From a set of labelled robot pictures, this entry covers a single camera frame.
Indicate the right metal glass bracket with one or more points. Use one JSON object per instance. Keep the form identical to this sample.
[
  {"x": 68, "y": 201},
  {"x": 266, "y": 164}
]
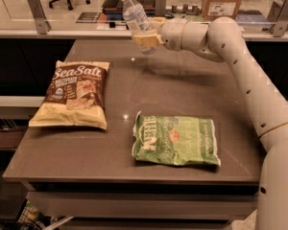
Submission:
[{"x": 281, "y": 24}]

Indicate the green snack bag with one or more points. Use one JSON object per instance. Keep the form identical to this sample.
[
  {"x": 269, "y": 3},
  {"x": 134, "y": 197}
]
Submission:
[{"x": 175, "y": 140}]

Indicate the sea salt chips bag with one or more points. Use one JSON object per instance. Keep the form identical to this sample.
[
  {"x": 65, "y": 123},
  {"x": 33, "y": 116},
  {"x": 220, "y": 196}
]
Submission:
[{"x": 75, "y": 96}]

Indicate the middle metal glass bracket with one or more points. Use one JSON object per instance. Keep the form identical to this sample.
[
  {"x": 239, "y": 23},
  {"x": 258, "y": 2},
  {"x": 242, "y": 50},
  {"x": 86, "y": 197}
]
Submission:
[{"x": 160, "y": 7}]

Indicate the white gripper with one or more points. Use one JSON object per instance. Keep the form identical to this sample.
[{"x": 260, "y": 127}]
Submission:
[{"x": 172, "y": 34}]

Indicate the metal glass bracket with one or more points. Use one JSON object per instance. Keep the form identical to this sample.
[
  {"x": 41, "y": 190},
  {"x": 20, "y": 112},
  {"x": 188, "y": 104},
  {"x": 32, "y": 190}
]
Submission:
[
  {"x": 41, "y": 22},
  {"x": 281, "y": 24},
  {"x": 160, "y": 7}
]

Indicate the cardboard box with label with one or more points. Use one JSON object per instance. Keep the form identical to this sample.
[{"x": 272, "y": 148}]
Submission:
[{"x": 212, "y": 9}]

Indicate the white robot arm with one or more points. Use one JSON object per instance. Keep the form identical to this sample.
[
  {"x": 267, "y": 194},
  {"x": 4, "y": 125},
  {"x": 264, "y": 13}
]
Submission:
[{"x": 222, "y": 40}]

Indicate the left metal glass bracket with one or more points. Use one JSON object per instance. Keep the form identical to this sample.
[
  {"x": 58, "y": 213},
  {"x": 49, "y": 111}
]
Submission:
[{"x": 41, "y": 22}]

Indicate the clear plastic water bottle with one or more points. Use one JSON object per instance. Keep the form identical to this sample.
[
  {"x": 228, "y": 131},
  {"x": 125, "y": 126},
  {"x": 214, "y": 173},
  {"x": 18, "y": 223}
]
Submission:
[{"x": 135, "y": 18}]

